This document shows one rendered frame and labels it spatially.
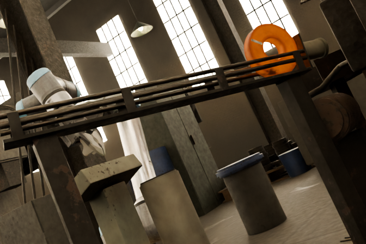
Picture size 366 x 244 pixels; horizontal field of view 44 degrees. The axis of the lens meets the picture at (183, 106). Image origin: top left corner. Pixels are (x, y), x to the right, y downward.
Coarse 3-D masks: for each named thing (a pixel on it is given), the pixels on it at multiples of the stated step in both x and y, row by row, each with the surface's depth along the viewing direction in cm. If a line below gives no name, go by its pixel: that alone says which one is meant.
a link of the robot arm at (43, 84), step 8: (40, 72) 149; (48, 72) 150; (32, 80) 148; (40, 80) 147; (48, 80) 148; (56, 80) 150; (32, 88) 148; (40, 88) 146; (48, 88) 146; (56, 88) 147; (64, 88) 155; (40, 96) 147; (48, 96) 145
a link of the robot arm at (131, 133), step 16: (112, 96) 214; (112, 112) 214; (128, 128) 206; (128, 144) 203; (144, 144) 204; (144, 160) 199; (144, 176) 195; (144, 208) 188; (144, 224) 185; (160, 240) 189
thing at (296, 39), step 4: (296, 36) 125; (300, 36) 124; (296, 40) 125; (300, 40) 124; (296, 44) 125; (300, 44) 124; (300, 48) 124; (304, 48) 123; (304, 52) 123; (308, 56) 123; (304, 60) 124; (308, 60) 123; (304, 64) 124; (308, 64) 123; (296, 68) 128; (312, 68) 122
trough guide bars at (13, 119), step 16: (240, 64) 114; (272, 64) 118; (160, 80) 105; (176, 80) 107; (192, 80) 115; (208, 80) 110; (224, 80) 111; (240, 80) 121; (96, 96) 99; (128, 96) 101; (144, 96) 104; (160, 96) 111; (16, 112) 92; (32, 112) 94; (48, 112) 101; (64, 112) 95; (96, 112) 104; (128, 112) 100; (0, 128) 90; (16, 128) 91; (32, 128) 98
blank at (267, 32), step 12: (264, 24) 124; (252, 36) 121; (264, 36) 122; (276, 36) 124; (288, 36) 125; (252, 48) 120; (288, 48) 124; (276, 60) 121; (264, 72) 120; (276, 72) 120
